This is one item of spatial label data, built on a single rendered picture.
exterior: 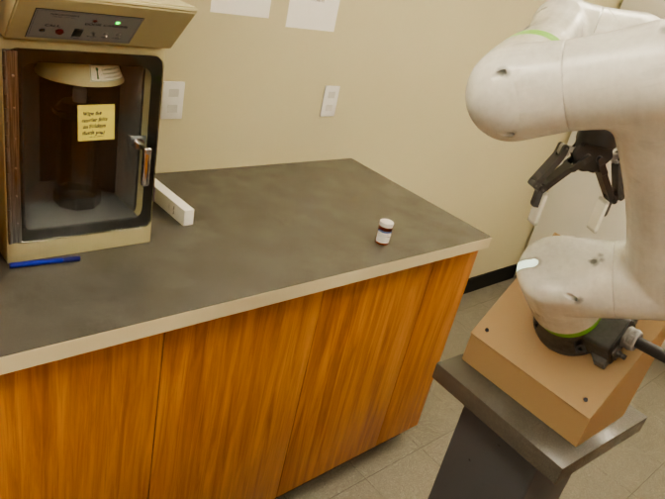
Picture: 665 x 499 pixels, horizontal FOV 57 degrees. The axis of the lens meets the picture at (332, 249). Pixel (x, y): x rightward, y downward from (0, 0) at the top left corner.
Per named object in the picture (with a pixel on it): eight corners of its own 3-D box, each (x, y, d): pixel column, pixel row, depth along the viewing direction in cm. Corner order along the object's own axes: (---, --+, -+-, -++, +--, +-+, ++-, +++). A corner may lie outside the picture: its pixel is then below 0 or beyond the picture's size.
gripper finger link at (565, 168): (594, 159, 115) (591, 153, 115) (543, 195, 117) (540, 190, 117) (583, 152, 119) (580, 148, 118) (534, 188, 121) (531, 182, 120)
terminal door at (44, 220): (11, 243, 127) (5, 47, 110) (149, 225, 147) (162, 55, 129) (12, 245, 127) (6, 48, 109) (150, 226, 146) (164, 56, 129)
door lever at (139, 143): (142, 177, 139) (131, 178, 137) (144, 138, 135) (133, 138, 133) (151, 187, 135) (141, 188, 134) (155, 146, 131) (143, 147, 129)
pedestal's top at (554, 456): (639, 431, 129) (647, 417, 128) (554, 485, 110) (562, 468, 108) (521, 345, 151) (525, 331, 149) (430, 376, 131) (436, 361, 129)
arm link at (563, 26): (558, 117, 89) (586, 41, 83) (482, 96, 93) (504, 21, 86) (585, 59, 117) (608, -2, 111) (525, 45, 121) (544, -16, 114)
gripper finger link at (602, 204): (599, 195, 123) (602, 196, 123) (585, 227, 126) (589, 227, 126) (607, 201, 121) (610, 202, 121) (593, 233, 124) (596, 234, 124)
